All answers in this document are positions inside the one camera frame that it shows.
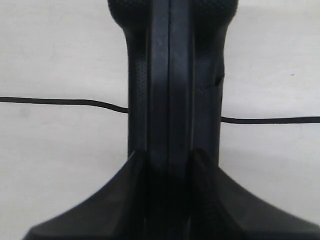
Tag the black plastic carrying case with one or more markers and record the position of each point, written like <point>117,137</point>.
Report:
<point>176,74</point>

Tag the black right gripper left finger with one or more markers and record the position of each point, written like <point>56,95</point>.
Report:
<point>115,212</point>

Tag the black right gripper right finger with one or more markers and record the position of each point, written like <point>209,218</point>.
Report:
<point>224,210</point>

